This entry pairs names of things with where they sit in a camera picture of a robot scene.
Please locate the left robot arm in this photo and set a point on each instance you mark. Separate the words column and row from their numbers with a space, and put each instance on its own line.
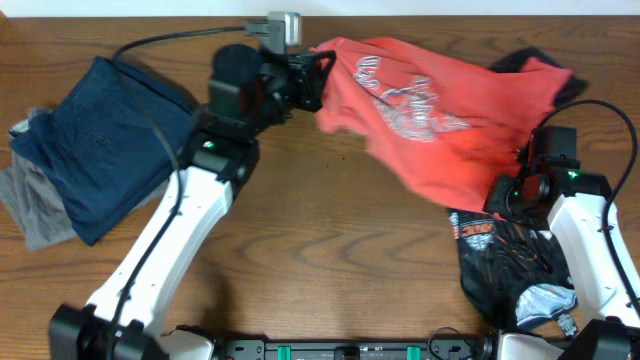
column 250, row 90

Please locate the folded grey garment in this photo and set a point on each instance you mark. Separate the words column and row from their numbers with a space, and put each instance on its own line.
column 30, row 205

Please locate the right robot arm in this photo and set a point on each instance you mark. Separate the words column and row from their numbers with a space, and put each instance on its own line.
column 551, row 192

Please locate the folded navy blue garment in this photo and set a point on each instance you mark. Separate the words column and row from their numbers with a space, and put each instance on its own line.
column 120, row 90

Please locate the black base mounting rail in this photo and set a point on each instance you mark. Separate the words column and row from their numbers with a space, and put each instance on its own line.
column 350, row 350

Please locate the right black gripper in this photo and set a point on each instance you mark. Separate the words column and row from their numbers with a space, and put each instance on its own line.
column 495, row 201

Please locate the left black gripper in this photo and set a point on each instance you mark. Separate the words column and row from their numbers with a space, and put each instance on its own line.
column 299, row 88

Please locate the red t-shirt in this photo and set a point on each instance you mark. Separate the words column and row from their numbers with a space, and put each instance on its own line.
column 446, row 128

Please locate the black orange patterned jersey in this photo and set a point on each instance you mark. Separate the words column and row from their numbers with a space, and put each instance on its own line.
column 514, row 276

